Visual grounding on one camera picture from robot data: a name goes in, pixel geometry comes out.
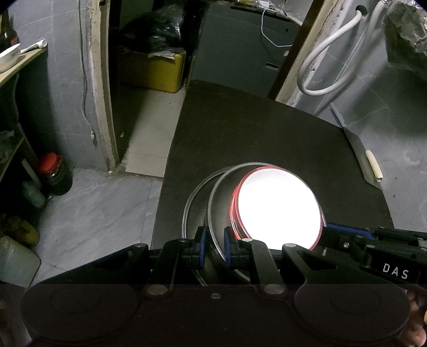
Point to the grey cabinet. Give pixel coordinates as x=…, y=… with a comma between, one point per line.
x=233, y=56

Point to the white ceramic bowl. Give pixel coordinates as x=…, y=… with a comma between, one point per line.
x=8, y=58

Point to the red-lidded dark jar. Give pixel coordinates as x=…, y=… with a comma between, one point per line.
x=56, y=176

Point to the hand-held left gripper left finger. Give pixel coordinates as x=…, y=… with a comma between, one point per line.
x=201, y=248

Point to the person's right hand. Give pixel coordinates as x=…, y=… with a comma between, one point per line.
x=417, y=320

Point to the steel plate with label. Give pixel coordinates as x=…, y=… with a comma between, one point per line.
x=191, y=210

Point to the small white stick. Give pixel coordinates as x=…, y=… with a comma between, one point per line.
x=373, y=165

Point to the crumpled foil duct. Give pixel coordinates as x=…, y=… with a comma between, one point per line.
x=407, y=36

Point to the wooden shelf counter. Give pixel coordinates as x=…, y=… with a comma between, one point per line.
x=10, y=75

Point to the green plastic bottle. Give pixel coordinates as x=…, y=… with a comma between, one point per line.
x=33, y=197

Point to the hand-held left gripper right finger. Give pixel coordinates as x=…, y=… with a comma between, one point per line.
x=229, y=248

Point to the yellow plastic jug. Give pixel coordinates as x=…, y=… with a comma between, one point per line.
x=23, y=230

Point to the yellow crate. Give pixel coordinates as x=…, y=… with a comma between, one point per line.
x=156, y=73

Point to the pile of plastic packaging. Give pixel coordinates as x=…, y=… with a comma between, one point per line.
x=267, y=5

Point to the translucent plastic jug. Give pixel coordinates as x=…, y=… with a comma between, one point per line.
x=15, y=263

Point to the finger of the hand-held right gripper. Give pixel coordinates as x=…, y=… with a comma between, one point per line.
x=343, y=247
x=348, y=228

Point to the white spoon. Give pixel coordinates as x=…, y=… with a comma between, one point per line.
x=33, y=45

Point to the steel cleaver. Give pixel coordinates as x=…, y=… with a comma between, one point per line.
x=358, y=153

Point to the dark glass bottle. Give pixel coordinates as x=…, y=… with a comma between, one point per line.
x=8, y=33

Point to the black plastic bag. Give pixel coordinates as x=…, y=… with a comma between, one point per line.
x=156, y=30

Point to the white bowl with red rim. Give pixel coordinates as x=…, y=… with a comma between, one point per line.
x=277, y=207

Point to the wooden door frame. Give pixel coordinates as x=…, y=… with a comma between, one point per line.
x=100, y=100

